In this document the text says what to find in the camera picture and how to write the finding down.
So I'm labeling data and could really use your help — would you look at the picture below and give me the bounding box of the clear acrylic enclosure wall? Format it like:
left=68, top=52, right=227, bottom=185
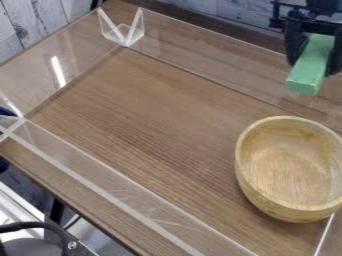
left=0, top=6, right=342, bottom=256

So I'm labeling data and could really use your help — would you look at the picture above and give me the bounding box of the black cable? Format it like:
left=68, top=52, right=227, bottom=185
left=0, top=220, right=68, bottom=256

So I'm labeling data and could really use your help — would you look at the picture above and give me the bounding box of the brown wooden bowl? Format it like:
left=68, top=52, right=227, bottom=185
left=235, top=116, right=342, bottom=223

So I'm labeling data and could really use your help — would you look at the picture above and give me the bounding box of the black table leg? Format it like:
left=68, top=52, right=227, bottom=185
left=49, top=199, right=65, bottom=224

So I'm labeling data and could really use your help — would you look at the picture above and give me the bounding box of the green rectangular block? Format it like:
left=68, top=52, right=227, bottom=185
left=286, top=34, right=334, bottom=96

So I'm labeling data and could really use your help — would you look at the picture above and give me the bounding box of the metal bracket with screw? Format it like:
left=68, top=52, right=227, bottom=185
left=55, top=231, right=99, bottom=256

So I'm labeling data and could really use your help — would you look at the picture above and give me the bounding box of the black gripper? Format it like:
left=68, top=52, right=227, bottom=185
left=270, top=0, right=342, bottom=76

